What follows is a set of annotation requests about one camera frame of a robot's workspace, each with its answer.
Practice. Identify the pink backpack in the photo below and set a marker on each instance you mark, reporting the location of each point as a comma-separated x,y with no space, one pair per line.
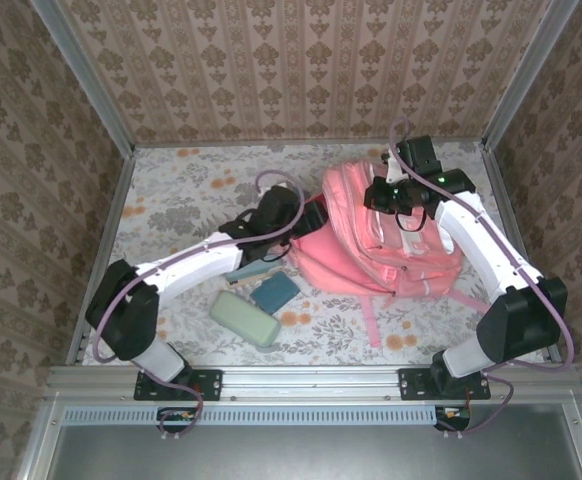
361,245

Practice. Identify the small teal notebook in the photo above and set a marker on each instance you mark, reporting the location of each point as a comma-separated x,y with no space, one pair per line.
273,292

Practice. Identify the light green pencil case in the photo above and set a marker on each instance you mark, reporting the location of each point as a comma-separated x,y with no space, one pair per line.
243,317

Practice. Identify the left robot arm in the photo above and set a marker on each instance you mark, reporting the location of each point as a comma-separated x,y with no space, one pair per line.
196,260

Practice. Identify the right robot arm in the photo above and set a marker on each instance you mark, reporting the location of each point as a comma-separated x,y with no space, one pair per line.
481,245

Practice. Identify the floral tablecloth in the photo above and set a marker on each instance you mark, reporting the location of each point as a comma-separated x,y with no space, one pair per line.
196,190

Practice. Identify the grey metal panel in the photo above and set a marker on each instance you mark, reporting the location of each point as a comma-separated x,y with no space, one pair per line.
311,455

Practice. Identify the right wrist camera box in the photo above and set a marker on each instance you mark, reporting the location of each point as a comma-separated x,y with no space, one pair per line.
393,167

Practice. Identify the aluminium table edge rail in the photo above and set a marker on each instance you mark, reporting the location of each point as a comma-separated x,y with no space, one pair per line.
271,142

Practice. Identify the aluminium side rail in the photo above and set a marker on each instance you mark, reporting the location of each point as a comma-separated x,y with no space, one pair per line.
113,210
516,220

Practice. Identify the aluminium frame post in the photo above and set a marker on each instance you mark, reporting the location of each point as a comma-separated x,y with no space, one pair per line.
86,80
526,70

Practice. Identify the aluminium mounting rail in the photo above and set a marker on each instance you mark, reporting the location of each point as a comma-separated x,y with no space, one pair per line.
311,382

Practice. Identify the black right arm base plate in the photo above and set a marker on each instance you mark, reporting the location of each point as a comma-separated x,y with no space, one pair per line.
411,385

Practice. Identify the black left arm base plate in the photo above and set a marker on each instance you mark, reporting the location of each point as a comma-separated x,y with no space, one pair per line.
211,385

